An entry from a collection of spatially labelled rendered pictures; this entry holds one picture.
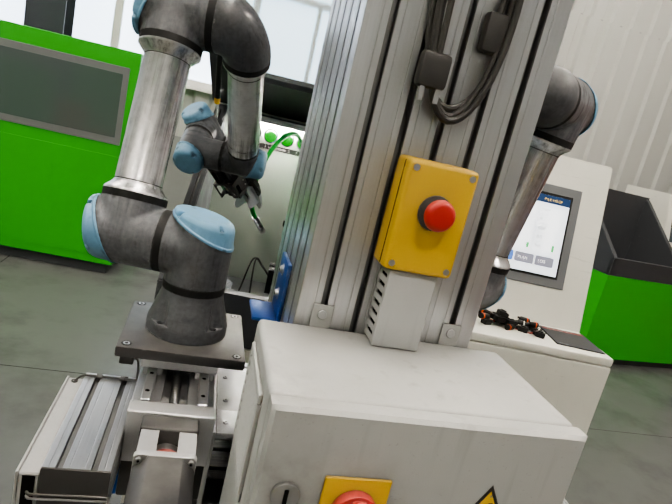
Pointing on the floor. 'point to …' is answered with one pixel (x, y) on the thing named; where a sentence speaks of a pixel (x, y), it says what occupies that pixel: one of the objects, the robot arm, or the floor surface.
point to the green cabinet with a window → (58, 138)
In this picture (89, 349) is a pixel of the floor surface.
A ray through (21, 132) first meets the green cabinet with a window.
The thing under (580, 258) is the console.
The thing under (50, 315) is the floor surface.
